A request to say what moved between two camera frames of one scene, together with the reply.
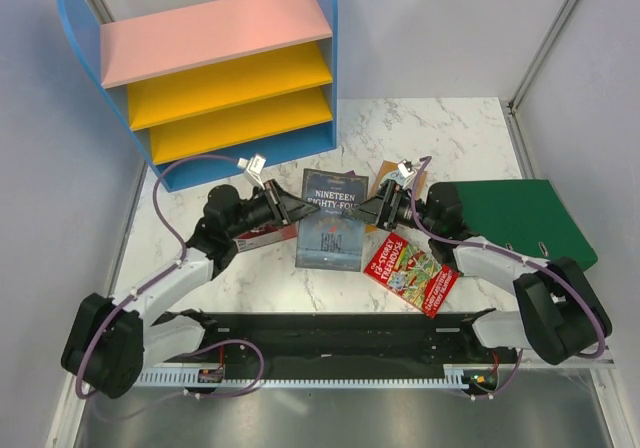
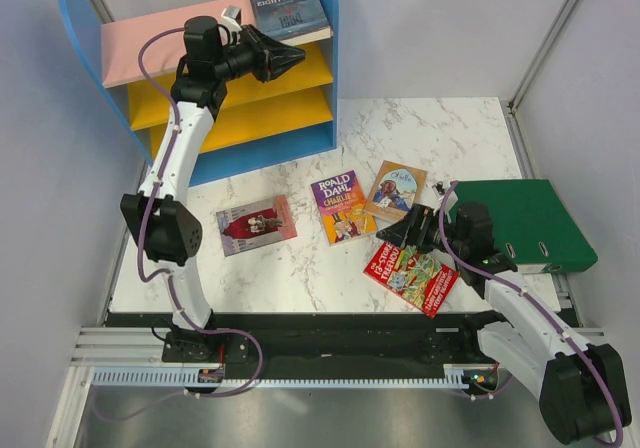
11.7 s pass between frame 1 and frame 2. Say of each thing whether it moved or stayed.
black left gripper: moved
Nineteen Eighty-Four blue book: moved
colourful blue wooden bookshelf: stayed
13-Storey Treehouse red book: stayed
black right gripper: moved
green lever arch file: stayed
